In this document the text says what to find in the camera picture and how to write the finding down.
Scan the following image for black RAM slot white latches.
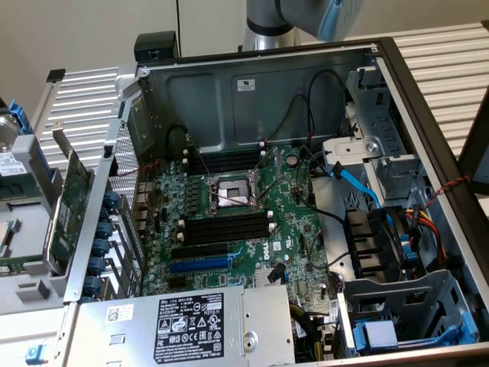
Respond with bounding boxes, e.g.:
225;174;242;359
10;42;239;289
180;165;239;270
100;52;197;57
182;150;267;167
178;209;274;232
182;141;267;158
176;222;277;247

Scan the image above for CPU socket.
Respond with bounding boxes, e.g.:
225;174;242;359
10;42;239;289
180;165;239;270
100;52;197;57
208;170;265;213

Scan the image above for grey metal disk bay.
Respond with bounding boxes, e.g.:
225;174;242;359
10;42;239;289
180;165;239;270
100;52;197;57
335;268;481;359

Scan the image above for green graphics card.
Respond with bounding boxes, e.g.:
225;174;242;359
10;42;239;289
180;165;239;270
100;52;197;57
47;121;96;277

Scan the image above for yellow red power wire bundle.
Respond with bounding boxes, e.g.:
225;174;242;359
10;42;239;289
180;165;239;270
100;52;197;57
403;203;449;265

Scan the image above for black yellow wire bundle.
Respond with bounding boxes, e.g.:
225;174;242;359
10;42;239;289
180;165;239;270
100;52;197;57
289;300;338;362

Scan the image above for blue expansion slot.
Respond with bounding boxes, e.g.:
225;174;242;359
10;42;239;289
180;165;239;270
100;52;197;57
169;257;233;274

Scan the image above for short black expansion slot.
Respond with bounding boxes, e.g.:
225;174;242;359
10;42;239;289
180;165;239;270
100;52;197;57
167;276;193;290

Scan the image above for dark flat panel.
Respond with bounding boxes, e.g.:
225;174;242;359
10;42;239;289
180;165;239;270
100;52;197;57
457;85;489;196

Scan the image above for thin black wire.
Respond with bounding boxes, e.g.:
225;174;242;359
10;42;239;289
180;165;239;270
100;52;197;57
265;93;318;146

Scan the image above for black box device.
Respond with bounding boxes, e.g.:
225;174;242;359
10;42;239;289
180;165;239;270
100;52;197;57
133;31;181;65

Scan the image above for silver metal bracket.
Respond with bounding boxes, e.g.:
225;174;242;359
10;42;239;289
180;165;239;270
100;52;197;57
322;136;384;161

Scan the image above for silver socket cover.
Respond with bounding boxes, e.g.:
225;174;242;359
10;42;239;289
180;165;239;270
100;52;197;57
250;146;286;202

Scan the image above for blue card retention clip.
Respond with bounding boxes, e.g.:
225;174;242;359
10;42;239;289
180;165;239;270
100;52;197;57
95;220;115;240
83;275;102;296
88;256;108;276
92;239;112;258
102;190;121;209

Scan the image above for blue plastic disk caddy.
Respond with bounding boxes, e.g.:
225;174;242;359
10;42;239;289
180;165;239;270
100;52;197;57
7;99;53;181
352;311;479;356

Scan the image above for silver chipset heatsink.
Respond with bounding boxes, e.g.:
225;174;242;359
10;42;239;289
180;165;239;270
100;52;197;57
253;268;288;288

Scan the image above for silver hard disk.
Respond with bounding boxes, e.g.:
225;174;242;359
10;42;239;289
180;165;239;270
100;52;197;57
0;113;31;177

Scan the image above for thin metal locking lever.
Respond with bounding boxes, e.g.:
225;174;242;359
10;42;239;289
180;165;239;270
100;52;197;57
209;189;267;211
186;133;215;188

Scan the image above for green motherboard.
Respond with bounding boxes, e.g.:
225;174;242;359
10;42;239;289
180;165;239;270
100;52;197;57
135;141;345;360

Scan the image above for long black expansion slot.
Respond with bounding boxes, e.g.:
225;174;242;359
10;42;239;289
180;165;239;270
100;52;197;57
170;243;231;260

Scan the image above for grey metal PC case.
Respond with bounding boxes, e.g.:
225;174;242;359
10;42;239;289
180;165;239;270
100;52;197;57
63;36;489;367

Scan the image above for silver CPU chip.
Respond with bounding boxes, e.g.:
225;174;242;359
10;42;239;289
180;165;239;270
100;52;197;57
0;219;23;258

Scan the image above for silver power supply unit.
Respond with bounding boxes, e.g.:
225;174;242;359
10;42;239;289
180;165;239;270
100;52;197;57
64;284;297;367

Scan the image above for blue SATA wire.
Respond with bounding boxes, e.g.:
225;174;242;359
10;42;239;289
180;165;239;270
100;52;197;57
332;161;395;227

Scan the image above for red black twisted wire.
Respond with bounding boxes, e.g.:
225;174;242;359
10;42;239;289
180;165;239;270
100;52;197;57
115;159;160;178
423;174;474;210

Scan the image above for thick black power wire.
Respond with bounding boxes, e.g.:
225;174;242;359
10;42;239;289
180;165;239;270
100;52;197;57
305;67;348;152

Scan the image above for blue release latch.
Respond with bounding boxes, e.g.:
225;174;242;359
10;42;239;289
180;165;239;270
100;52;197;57
24;343;49;366

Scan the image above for silver metal disk bay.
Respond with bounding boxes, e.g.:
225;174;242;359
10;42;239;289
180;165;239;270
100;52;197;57
343;64;435;202

